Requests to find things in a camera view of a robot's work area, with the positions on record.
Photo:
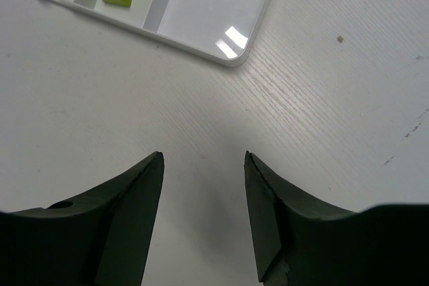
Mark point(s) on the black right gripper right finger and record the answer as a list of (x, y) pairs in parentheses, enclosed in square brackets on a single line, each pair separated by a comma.
[(299, 239)]

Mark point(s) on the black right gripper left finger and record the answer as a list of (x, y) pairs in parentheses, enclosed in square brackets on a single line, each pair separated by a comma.
[(99, 237)]

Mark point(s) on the white three-compartment tray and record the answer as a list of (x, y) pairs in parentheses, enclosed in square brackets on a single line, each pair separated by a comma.
[(219, 30)]

